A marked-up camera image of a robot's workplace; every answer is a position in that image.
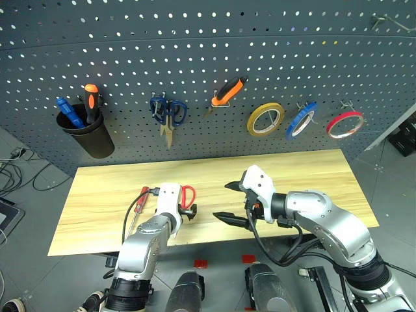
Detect red tape roll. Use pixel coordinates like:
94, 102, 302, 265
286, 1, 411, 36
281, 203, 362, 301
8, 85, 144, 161
326, 110, 365, 140

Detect blue handled scissors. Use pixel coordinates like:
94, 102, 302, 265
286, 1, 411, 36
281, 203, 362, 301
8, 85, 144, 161
149, 95, 189, 150

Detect dark flat device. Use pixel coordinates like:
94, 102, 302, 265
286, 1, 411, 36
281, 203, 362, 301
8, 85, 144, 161
0, 196, 26, 245

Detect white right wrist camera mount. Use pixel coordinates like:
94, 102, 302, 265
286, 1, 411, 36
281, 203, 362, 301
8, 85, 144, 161
239, 164, 277, 224

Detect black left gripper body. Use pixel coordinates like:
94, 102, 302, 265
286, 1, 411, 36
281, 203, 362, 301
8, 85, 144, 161
177, 202, 190, 223

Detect red handled screwdriver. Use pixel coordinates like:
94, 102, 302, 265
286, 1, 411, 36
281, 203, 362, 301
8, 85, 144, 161
126, 186, 151, 238

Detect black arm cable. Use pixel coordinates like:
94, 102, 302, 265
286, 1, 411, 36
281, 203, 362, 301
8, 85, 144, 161
122, 187, 161, 245
245, 207, 322, 268

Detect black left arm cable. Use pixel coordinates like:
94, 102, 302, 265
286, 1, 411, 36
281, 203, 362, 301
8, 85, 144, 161
122, 187, 161, 245

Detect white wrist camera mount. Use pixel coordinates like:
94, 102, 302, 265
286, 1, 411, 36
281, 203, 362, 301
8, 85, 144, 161
239, 164, 277, 224
155, 183, 183, 235

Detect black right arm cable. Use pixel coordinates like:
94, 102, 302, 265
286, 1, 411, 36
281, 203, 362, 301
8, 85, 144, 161
245, 207, 322, 268

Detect blue tape roll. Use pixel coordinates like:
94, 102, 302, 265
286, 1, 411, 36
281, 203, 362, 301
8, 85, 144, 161
285, 101, 320, 141

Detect black and white shoe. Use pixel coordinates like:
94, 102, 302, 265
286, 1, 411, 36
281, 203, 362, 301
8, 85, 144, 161
0, 297, 26, 312
75, 290, 107, 312

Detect black plastic tool cup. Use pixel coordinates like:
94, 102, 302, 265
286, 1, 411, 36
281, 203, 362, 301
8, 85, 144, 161
55, 103, 116, 159

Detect black floor cables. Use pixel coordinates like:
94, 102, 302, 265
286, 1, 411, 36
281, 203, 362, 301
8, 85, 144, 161
0, 146, 72, 193

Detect orange and black cutter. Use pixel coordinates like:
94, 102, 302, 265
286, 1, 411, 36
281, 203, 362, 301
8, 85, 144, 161
203, 75, 250, 118

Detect dark grey perforated pegboard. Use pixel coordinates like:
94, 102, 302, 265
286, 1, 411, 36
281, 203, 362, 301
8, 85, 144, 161
0, 0, 416, 177

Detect yellow tape roll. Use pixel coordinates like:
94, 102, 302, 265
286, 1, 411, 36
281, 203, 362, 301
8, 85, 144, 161
246, 102, 286, 138

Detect black plastic crate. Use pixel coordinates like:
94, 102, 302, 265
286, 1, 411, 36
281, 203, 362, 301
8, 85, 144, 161
387, 111, 416, 158

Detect orange and black screwdriver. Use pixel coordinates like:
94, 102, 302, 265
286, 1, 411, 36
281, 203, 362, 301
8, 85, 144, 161
83, 83, 100, 125

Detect blue handled tool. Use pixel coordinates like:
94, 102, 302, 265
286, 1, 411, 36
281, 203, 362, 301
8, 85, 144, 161
55, 96, 86, 129

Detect red handled scissors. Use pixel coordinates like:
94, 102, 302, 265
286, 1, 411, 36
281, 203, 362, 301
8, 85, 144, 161
180, 185, 197, 209

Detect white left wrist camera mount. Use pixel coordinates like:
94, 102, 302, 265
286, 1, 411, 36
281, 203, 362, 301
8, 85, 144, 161
155, 183, 183, 235

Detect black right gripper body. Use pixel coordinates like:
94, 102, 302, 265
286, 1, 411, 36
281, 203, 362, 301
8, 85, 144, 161
243, 190, 266, 230

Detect black frame with caster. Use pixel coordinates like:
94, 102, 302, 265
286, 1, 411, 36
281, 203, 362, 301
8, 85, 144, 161
298, 266, 339, 312

